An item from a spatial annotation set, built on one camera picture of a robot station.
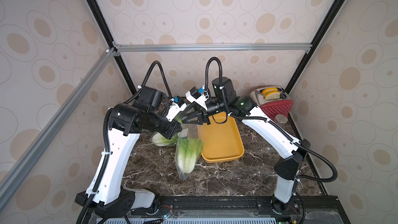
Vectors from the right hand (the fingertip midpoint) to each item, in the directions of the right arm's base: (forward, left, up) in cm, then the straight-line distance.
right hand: (188, 114), depth 62 cm
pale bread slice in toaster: (+32, -46, -19) cm, 60 cm away
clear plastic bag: (+6, +1, -22) cm, 23 cm away
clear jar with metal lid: (+18, -51, -26) cm, 60 cm away
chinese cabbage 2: (+5, +20, -30) cm, 37 cm away
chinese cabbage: (-5, +1, -22) cm, 23 cm away
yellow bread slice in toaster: (+35, -43, -17) cm, 59 cm away
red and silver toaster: (+29, -47, -20) cm, 59 cm away
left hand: (-5, +1, -2) cm, 6 cm away
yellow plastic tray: (+12, -17, -40) cm, 45 cm away
